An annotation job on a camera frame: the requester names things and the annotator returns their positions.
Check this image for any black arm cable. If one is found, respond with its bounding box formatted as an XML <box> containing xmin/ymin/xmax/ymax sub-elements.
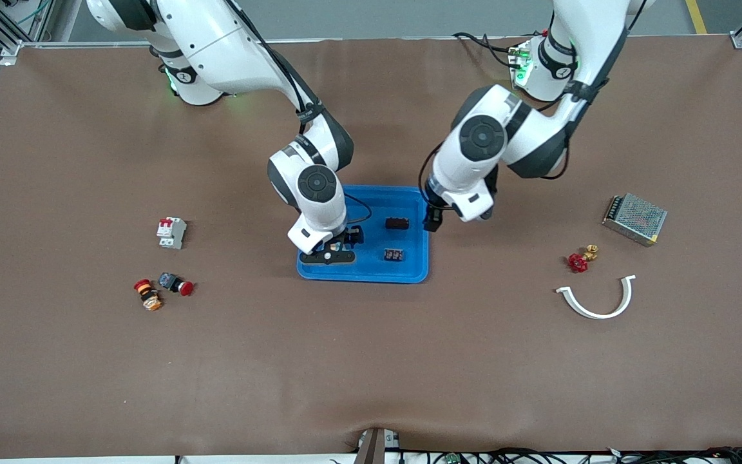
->
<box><xmin>418</xmin><ymin>143</ymin><xmax>444</xmax><ymax>208</ymax></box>
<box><xmin>343</xmin><ymin>192</ymin><xmax>373</xmax><ymax>227</ymax></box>

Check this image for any white red circuit breaker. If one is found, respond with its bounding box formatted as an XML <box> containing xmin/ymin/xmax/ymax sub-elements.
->
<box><xmin>157</xmin><ymin>217</ymin><xmax>187</xmax><ymax>250</ymax></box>

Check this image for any red black emergency stop button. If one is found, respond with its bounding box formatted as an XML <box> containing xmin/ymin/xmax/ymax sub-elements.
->
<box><xmin>157</xmin><ymin>272</ymin><xmax>195</xmax><ymax>297</ymax></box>

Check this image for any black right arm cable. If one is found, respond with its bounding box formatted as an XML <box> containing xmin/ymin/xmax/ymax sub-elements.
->
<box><xmin>343</xmin><ymin>192</ymin><xmax>373</xmax><ymax>227</ymax></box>

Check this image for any metal mesh power supply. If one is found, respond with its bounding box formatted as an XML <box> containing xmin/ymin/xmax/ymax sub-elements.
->
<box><xmin>602</xmin><ymin>193</ymin><xmax>668</xmax><ymax>247</ymax></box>

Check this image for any black base cable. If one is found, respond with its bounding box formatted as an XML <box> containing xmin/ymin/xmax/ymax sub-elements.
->
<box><xmin>452</xmin><ymin>31</ymin><xmax>515</xmax><ymax>68</ymax></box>

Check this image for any blue plastic tray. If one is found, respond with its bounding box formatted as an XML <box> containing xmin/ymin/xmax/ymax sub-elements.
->
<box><xmin>296</xmin><ymin>185</ymin><xmax>430</xmax><ymax>285</ymax></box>

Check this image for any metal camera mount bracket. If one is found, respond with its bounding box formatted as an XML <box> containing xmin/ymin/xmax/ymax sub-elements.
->
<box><xmin>353</xmin><ymin>428</ymin><xmax>401</xmax><ymax>464</ymax></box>

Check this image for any brass valve red handle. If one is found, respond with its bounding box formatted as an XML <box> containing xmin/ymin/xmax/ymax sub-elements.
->
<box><xmin>567</xmin><ymin>244</ymin><xmax>599</xmax><ymax>273</ymax></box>

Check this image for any red orange emergency stop button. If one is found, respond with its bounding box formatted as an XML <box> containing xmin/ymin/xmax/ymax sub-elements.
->
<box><xmin>133</xmin><ymin>279</ymin><xmax>164</xmax><ymax>312</ymax></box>

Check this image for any white half-round pipe clamp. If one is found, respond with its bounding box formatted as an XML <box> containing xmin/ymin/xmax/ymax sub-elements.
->
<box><xmin>555</xmin><ymin>275</ymin><xmax>637</xmax><ymax>320</ymax></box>

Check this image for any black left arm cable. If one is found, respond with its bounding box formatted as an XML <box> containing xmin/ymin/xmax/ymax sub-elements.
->
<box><xmin>418</xmin><ymin>143</ymin><xmax>444</xmax><ymax>208</ymax></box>

